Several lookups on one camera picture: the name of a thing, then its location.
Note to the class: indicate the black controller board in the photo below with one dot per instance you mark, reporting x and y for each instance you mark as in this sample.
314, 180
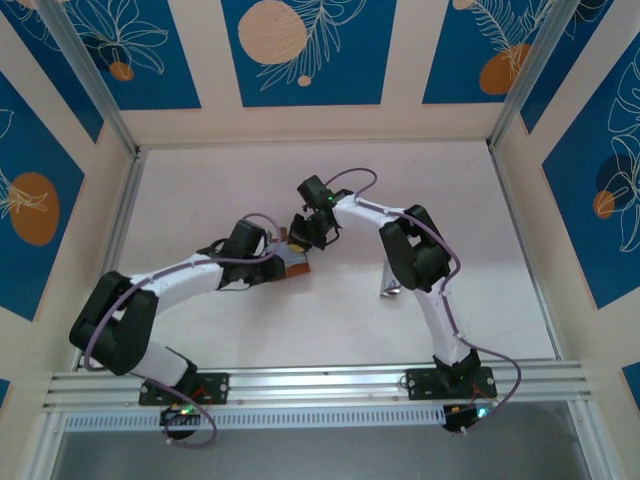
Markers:
172, 417
457, 422

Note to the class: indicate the black left controller board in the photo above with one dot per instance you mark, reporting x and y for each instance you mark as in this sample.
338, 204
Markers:
172, 417

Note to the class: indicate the small silver black device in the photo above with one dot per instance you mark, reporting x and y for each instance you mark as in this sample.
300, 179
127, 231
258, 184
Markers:
389, 287

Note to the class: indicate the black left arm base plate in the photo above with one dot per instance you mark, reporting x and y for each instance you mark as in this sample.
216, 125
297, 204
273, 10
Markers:
220, 382

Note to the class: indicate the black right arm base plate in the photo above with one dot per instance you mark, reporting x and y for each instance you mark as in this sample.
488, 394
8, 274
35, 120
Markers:
420, 380

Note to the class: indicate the aluminium frame post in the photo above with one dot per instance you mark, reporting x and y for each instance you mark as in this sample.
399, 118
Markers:
532, 75
47, 450
592, 440
90, 75

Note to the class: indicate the black right controller board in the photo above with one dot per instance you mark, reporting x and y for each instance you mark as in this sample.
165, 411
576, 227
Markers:
457, 422

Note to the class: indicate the aluminium mounting rail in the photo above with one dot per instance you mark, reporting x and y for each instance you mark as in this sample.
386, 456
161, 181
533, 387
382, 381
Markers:
325, 385

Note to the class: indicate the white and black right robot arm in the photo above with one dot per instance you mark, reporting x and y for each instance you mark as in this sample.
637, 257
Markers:
440, 325

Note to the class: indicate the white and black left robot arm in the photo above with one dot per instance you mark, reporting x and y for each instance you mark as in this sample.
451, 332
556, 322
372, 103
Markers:
175, 280

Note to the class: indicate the aluminium table side rail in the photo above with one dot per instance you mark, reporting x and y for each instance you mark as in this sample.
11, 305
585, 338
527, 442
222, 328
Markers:
118, 240
525, 250

